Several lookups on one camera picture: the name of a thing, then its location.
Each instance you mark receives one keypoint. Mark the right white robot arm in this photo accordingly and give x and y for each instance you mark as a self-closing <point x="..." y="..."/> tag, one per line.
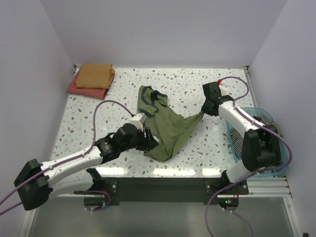
<point x="260" y="149"/>

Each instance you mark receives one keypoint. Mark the striped black white tank top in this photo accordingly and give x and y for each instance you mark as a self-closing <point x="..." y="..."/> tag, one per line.
<point x="238" y="141"/>

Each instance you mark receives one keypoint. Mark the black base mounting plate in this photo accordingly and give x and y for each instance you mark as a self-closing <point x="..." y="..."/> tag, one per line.
<point x="112" y="191"/>

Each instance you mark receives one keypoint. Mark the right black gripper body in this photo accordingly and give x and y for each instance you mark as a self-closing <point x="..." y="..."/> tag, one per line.
<point x="205" y="108"/>

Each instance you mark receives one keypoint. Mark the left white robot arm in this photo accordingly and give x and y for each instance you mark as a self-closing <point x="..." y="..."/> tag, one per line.
<point x="37" y="182"/>

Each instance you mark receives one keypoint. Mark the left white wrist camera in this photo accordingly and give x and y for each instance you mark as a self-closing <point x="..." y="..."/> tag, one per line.
<point x="138" y="121"/>

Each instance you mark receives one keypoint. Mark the mustard folded tank top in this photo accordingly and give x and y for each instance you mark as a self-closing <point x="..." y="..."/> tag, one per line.
<point x="95" y="76"/>

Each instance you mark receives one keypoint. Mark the olive green tank top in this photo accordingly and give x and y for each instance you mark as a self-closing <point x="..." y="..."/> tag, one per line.
<point x="172" y="129"/>

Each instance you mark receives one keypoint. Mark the salmon red folded tank top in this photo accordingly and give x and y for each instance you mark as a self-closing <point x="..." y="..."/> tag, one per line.
<point x="88" y="92"/>

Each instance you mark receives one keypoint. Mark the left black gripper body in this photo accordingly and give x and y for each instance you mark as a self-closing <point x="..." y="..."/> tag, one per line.
<point x="138" y="142"/>

